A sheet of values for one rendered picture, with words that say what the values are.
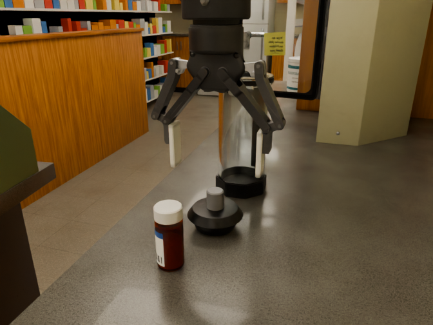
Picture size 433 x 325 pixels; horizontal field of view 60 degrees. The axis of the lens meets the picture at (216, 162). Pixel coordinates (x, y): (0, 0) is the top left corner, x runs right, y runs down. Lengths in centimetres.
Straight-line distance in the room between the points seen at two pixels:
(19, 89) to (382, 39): 233
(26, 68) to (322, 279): 259
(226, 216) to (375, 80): 61
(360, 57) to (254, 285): 68
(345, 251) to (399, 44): 64
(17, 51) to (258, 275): 251
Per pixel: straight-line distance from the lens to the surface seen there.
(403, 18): 109
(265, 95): 52
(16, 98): 282
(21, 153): 88
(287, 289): 51
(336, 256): 58
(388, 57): 107
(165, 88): 56
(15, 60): 282
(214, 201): 59
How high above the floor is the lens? 127
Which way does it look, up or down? 22 degrees down
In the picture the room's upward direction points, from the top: straight up
